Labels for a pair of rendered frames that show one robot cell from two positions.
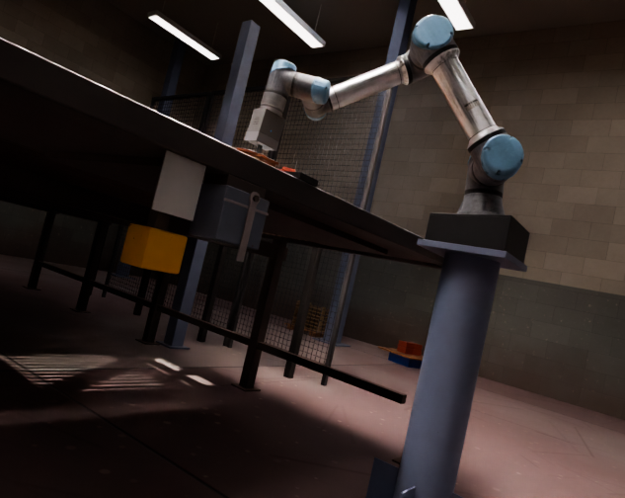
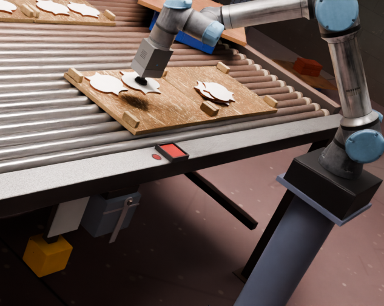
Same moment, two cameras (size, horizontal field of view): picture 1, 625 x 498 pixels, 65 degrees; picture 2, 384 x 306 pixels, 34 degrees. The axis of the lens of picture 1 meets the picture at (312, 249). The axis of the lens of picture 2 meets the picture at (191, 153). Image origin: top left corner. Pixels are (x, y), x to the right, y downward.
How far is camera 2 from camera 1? 1.19 m
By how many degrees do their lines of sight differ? 30
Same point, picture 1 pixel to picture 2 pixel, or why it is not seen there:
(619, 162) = not seen: outside the picture
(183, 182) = (71, 212)
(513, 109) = not seen: outside the picture
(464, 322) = (297, 251)
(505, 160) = (364, 153)
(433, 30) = (336, 12)
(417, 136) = not seen: outside the picture
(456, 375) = (280, 285)
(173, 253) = (61, 260)
